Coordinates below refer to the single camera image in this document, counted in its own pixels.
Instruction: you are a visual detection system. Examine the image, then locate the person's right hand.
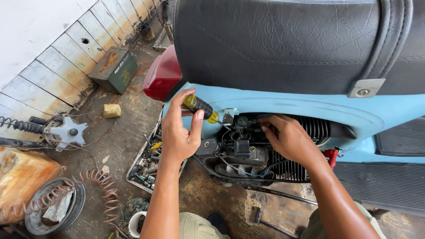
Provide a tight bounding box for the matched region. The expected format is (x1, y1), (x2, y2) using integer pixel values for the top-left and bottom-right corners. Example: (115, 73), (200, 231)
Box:
(257, 114), (321, 167)

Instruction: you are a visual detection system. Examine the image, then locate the person's left hand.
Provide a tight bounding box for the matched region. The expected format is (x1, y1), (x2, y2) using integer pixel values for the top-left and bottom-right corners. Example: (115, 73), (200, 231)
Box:
(161, 88), (205, 164)

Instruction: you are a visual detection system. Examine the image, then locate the yellow black handled screwdriver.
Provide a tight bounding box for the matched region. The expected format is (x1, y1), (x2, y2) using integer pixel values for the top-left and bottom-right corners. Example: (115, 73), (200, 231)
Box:
(183, 94), (232, 131)

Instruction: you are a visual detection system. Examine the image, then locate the heap of sockets and tools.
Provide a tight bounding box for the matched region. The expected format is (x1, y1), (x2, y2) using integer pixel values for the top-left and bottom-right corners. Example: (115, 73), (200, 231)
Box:
(129, 123), (164, 190)

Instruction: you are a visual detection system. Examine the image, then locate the red spark plug cap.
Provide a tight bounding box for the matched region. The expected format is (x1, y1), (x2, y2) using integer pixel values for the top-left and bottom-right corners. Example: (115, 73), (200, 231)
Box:
(321, 149), (339, 170)

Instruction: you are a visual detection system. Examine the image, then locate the scooter engine with carburettor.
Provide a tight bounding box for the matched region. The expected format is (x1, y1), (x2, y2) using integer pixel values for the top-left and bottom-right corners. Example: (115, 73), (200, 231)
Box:
(193, 113), (358, 187)

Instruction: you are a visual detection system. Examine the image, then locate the light blue scooter body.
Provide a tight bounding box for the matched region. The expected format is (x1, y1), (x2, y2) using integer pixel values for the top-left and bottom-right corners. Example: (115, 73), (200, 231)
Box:
(162, 82), (425, 164)

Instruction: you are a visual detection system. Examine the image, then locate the metal scooter stand bar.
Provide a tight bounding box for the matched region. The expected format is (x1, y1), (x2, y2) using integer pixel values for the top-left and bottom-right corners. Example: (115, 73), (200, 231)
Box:
(243, 184), (319, 206)

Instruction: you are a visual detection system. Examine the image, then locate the metal tool tray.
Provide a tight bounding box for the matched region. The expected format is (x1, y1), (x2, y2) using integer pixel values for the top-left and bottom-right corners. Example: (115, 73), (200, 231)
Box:
(126, 110), (188, 195)

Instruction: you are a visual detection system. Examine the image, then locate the red scooter tail light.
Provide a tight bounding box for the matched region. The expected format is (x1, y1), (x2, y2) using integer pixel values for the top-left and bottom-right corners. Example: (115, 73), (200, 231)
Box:
(143, 45), (184, 102)

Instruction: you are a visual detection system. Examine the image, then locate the yellow sponge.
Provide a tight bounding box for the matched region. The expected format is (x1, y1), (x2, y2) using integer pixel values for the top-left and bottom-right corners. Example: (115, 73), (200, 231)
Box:
(102, 104), (122, 119)

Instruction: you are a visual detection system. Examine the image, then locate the greenish dirty rag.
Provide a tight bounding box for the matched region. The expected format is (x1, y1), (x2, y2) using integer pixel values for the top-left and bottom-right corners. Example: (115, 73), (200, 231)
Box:
(120, 197), (151, 222)

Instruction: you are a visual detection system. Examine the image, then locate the green metal box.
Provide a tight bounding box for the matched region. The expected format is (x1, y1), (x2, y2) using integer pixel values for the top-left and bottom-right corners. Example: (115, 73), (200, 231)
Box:
(87, 46), (139, 96)

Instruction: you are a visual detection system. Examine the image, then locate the person's black shoe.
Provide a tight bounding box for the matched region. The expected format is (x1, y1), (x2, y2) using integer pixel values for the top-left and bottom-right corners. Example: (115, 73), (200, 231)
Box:
(207, 212), (229, 234)

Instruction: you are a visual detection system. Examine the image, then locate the flat metal tray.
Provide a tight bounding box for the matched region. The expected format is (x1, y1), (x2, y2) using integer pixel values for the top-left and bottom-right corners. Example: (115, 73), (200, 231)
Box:
(153, 25), (175, 52)

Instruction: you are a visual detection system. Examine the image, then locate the black leather scooter seat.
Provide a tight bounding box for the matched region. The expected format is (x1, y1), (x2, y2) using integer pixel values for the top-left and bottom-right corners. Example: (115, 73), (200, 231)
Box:
(173, 0), (425, 97)

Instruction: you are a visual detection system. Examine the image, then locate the white plastic cup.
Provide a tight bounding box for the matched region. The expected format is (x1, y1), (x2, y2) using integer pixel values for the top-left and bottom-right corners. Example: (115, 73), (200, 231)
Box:
(128, 210), (149, 239)

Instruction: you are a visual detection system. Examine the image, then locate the black ribbed scooter floor mat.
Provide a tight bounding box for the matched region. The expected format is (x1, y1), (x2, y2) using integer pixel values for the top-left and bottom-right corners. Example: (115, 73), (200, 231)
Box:
(333, 116), (425, 217)

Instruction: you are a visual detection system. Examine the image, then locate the black dirty bucket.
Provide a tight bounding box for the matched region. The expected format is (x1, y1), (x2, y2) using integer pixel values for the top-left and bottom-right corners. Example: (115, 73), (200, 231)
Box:
(137, 21), (156, 43)

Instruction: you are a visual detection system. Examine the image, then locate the silver wheel hub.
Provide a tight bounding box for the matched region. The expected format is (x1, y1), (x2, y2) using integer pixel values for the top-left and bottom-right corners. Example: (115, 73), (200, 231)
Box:
(43, 113), (89, 152)

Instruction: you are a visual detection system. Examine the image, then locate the grey metal wheel rim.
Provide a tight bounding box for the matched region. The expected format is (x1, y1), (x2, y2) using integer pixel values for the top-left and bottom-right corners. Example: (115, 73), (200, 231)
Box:
(25, 177), (86, 236)

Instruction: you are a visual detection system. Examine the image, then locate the grey rag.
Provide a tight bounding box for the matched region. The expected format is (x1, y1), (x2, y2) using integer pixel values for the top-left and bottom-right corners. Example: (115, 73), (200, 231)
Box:
(42, 186), (74, 222)

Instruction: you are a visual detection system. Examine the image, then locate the black shock absorber spring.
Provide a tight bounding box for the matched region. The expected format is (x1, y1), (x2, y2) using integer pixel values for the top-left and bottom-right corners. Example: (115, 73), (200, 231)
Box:
(0, 116), (46, 135)

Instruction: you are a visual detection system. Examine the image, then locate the thin grey cable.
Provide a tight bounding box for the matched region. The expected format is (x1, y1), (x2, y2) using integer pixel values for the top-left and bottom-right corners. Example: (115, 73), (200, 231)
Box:
(50, 111), (117, 171)

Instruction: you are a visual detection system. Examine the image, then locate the metal seat strap bracket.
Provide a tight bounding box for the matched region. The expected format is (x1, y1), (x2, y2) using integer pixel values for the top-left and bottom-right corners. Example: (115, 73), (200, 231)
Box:
(347, 78), (386, 99)

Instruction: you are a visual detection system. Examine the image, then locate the metal tool with long handle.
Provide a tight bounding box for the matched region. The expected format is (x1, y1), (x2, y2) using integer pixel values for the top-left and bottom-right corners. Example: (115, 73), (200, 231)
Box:
(254, 207), (300, 239)

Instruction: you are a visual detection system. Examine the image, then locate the coiled copper coloured air hose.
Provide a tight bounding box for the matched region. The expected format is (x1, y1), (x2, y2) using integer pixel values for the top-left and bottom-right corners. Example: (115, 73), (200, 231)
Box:
(0, 169), (131, 239)

